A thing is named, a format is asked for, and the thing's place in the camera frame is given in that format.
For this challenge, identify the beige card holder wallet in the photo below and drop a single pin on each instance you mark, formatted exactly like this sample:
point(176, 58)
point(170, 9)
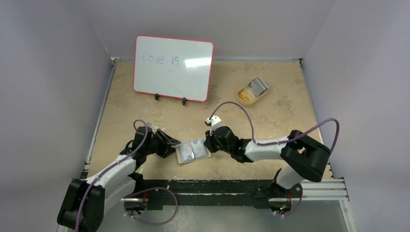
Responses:
point(178, 158)

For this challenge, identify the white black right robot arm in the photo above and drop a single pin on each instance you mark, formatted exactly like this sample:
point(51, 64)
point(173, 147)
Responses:
point(306, 158)

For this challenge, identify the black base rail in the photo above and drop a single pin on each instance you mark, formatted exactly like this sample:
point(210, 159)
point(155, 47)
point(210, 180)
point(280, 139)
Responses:
point(154, 194)

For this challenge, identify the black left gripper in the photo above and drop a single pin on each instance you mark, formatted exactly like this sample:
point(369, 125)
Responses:
point(166, 150)

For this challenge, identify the aluminium extrusion frame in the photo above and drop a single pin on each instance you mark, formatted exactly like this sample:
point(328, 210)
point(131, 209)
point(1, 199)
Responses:
point(327, 190)

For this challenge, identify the pink framed whiteboard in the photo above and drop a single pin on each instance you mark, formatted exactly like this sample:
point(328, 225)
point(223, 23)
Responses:
point(173, 67)

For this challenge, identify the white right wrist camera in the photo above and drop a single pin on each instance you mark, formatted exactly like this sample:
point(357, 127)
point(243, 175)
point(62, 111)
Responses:
point(214, 122)

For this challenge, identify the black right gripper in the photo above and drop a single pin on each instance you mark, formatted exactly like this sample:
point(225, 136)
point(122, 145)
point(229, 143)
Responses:
point(211, 142)

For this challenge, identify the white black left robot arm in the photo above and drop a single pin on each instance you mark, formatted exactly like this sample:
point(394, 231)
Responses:
point(87, 200)

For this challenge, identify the silver VIP credit card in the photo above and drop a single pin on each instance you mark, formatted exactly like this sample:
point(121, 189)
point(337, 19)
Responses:
point(185, 152)

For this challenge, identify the beige oval card tray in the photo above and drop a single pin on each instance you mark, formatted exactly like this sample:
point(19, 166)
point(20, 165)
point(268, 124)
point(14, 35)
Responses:
point(246, 98)

